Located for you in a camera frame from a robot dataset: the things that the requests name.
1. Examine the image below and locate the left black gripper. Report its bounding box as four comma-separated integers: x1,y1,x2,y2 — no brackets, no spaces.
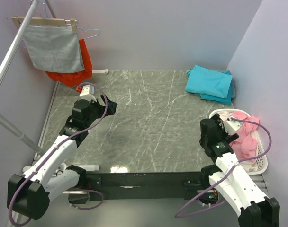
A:
85,94,117,127

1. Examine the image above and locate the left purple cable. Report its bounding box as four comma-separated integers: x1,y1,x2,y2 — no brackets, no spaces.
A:
7,82,109,225

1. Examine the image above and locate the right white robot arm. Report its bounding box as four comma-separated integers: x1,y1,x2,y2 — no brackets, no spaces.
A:
199,113,280,227

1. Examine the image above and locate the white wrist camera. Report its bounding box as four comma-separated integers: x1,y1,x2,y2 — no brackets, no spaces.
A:
223,118,243,135
76,85,97,102

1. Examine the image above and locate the metal clothes rack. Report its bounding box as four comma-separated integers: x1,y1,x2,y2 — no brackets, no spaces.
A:
0,0,109,175

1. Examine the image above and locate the folded teal t shirt stack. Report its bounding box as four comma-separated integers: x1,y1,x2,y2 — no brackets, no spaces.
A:
185,65,236,105

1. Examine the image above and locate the orange hanging garment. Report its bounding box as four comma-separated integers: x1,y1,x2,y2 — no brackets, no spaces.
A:
45,38,93,88

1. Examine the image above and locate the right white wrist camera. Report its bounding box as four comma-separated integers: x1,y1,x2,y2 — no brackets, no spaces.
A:
223,118,243,135

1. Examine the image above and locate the wooden clip hanger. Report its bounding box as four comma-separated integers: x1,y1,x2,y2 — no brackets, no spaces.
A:
11,16,78,33

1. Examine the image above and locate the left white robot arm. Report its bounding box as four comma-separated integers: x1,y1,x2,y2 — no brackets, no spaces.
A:
7,95,117,220

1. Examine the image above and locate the white laundry basket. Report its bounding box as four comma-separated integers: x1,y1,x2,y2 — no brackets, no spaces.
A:
209,109,268,175

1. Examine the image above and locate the black base beam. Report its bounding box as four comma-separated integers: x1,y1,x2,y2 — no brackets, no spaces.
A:
73,172,209,200

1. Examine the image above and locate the white garment in basket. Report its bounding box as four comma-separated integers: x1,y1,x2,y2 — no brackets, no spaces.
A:
215,111,258,173

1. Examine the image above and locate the blue wire hanger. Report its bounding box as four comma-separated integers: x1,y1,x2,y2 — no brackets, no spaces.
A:
22,0,101,49

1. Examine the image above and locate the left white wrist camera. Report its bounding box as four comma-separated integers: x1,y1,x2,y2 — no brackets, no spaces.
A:
76,85,97,102

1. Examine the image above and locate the pink t shirt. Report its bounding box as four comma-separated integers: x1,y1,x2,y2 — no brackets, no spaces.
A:
229,112,261,164

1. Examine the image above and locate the grey hanging cloth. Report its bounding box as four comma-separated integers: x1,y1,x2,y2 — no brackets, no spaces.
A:
23,26,84,73

